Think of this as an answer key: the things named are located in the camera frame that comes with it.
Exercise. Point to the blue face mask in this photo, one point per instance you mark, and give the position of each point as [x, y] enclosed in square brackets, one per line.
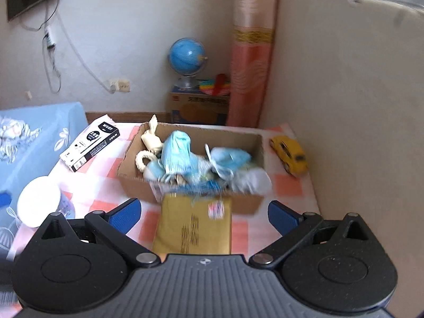
[177, 158]

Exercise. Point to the gold tissue box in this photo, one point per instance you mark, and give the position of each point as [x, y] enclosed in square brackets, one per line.
[193, 225]

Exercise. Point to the checkered tablecloth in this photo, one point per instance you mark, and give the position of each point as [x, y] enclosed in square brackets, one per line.
[96, 186]

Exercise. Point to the black white carton box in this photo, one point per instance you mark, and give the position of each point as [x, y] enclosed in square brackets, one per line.
[94, 138]

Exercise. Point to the blue desk globe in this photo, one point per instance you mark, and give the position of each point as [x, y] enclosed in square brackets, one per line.
[187, 57]

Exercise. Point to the cardboard box under globe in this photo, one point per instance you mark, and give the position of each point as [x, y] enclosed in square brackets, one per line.
[196, 107]

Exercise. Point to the rainbow pop toy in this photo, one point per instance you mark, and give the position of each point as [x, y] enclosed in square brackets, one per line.
[219, 86]

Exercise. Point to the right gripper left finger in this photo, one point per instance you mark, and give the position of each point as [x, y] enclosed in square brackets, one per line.
[110, 229]

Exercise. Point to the white wall socket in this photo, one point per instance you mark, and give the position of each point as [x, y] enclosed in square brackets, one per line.
[119, 85]

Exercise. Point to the round white lidded tin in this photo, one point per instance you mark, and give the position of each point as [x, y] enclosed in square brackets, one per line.
[41, 197]

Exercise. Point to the white cloth in box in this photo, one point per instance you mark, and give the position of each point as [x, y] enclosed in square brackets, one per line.
[254, 181]

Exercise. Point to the open cardboard box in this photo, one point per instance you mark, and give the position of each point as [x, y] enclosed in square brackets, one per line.
[247, 139]

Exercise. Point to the white hair scrunchie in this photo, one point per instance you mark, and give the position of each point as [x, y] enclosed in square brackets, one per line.
[143, 158]

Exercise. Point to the blue mask in box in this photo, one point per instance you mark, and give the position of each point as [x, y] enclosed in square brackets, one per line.
[227, 161]

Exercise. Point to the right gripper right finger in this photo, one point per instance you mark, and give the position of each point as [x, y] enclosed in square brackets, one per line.
[296, 230]

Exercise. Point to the yellow toy car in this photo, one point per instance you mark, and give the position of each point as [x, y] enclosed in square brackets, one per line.
[291, 155]

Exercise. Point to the pink patterned curtain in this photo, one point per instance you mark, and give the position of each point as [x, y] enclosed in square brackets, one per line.
[252, 45]

